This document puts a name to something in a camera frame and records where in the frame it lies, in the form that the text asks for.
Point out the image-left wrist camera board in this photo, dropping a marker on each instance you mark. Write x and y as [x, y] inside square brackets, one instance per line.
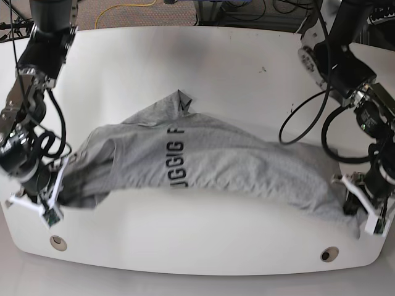
[52, 216]

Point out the black robot arm image-left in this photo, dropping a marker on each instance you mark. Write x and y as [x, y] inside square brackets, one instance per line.
[34, 149]

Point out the left table cable grommet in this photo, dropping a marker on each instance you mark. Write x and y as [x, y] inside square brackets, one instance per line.
[58, 243]

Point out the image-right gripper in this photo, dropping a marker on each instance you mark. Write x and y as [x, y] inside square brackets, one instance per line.
[369, 195]

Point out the grey printed T-shirt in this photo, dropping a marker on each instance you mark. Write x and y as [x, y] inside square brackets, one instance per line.
[166, 145]

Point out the white power strip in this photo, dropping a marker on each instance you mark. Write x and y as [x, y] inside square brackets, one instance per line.
[381, 14]

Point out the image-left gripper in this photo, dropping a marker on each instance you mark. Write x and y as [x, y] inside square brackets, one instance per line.
[40, 188]

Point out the right table cable grommet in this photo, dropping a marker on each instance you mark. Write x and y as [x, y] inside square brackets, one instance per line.
[329, 254]

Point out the black tripod legs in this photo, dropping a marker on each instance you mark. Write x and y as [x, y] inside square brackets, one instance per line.
[15, 24]

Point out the grey metal frame leg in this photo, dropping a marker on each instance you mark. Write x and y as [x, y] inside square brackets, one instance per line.
[208, 12]

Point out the table cable grommet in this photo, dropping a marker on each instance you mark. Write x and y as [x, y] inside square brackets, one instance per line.
[329, 254]
[58, 243]

